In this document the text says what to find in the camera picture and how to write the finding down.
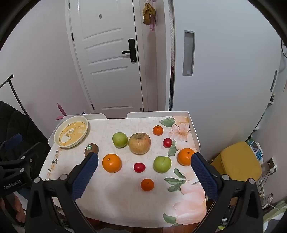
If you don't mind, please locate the yellow and cream bowl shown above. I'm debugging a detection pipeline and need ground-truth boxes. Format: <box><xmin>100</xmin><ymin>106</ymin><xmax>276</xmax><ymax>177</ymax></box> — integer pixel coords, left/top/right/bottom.
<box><xmin>54</xmin><ymin>116</ymin><xmax>89</xmax><ymax>149</ymax></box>

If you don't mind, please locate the black chair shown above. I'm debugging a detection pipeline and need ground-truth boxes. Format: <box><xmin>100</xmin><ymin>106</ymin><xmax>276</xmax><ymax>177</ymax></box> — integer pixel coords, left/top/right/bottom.
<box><xmin>0</xmin><ymin>101</ymin><xmax>52</xmax><ymax>173</ymax></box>

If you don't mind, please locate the black door handle lock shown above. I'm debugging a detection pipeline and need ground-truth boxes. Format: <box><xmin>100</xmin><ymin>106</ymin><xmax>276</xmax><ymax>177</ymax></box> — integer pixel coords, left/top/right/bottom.
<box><xmin>122</xmin><ymin>39</ymin><xmax>137</xmax><ymax>64</ymax></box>

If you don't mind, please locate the white folding table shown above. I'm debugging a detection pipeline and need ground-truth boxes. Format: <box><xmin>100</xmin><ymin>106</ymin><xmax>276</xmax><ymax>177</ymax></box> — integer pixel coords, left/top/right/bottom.
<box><xmin>38</xmin><ymin>111</ymin><xmax>208</xmax><ymax>227</ymax></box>

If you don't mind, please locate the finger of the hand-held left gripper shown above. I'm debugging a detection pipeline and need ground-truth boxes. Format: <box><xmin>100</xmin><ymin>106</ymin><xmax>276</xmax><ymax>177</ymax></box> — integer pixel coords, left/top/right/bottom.
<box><xmin>0</xmin><ymin>134</ymin><xmax>24</xmax><ymax>153</ymax></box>

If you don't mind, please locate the green apple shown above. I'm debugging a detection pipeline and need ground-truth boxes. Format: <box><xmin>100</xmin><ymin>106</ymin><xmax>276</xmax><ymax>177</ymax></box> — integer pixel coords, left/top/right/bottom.
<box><xmin>153</xmin><ymin>156</ymin><xmax>172</xmax><ymax>173</ymax></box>
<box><xmin>112</xmin><ymin>132</ymin><xmax>129</xmax><ymax>148</ymax></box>

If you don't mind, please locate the yellow stool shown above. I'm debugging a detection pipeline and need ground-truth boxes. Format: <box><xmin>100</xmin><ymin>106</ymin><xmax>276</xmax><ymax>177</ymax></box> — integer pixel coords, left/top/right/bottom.
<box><xmin>211</xmin><ymin>141</ymin><xmax>262</xmax><ymax>182</ymax></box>

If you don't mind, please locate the brown kiwi with green sticker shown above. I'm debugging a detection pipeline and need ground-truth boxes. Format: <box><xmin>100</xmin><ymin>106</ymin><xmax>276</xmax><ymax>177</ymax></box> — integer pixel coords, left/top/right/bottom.
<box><xmin>84</xmin><ymin>143</ymin><xmax>99</xmax><ymax>157</ymax></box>

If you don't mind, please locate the yellow hanging cloth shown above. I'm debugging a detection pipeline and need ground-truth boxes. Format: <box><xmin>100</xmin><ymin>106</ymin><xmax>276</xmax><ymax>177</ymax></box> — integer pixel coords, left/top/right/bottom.
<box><xmin>143</xmin><ymin>2</ymin><xmax>156</xmax><ymax>25</ymax></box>

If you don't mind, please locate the floral tablecloth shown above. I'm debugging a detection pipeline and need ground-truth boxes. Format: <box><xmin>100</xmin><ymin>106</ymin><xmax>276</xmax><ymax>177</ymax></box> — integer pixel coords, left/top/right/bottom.
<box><xmin>39</xmin><ymin>116</ymin><xmax>207</xmax><ymax>225</ymax></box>

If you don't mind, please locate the large orange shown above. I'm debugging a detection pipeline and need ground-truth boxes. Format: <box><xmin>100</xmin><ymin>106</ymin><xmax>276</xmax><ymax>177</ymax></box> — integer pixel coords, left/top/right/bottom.
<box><xmin>178</xmin><ymin>148</ymin><xmax>195</xmax><ymax>166</ymax></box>
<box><xmin>102</xmin><ymin>154</ymin><xmax>122</xmax><ymax>173</ymax></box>

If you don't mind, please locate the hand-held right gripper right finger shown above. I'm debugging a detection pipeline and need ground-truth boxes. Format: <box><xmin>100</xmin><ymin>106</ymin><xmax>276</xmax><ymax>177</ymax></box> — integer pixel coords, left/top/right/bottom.
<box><xmin>190</xmin><ymin>152</ymin><xmax>264</xmax><ymax>233</ymax></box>

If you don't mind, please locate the wall power outlet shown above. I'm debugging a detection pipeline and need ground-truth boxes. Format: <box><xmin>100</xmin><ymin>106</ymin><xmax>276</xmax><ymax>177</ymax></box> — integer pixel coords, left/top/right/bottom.
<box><xmin>267</xmin><ymin>158</ymin><xmax>277</xmax><ymax>175</ymax></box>

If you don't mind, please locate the black metal stand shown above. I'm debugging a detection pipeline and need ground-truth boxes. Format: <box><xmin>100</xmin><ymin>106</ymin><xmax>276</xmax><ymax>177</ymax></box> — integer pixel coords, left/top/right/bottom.
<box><xmin>0</xmin><ymin>74</ymin><xmax>32</xmax><ymax>122</ymax></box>

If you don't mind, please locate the large yellow-red apple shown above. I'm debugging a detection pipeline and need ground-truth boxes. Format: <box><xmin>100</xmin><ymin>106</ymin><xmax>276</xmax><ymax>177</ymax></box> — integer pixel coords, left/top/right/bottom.
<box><xmin>128</xmin><ymin>133</ymin><xmax>151</xmax><ymax>155</ymax></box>

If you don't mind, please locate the white panel door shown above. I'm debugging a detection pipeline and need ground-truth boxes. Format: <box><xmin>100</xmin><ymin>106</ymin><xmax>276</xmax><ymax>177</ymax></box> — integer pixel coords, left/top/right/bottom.
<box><xmin>65</xmin><ymin>0</ymin><xmax>149</xmax><ymax>113</ymax></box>

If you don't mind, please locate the grey recessed door handle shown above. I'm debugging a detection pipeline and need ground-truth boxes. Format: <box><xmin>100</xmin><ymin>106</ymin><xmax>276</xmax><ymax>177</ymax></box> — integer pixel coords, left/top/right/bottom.
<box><xmin>182</xmin><ymin>30</ymin><xmax>195</xmax><ymax>77</ymax></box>
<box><xmin>270</xmin><ymin>69</ymin><xmax>278</xmax><ymax>92</ymax></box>

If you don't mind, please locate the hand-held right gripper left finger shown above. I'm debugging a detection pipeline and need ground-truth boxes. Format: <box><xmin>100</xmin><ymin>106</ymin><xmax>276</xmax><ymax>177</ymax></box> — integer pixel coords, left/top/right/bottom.
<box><xmin>25</xmin><ymin>152</ymin><xmax>100</xmax><ymax>233</ymax></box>

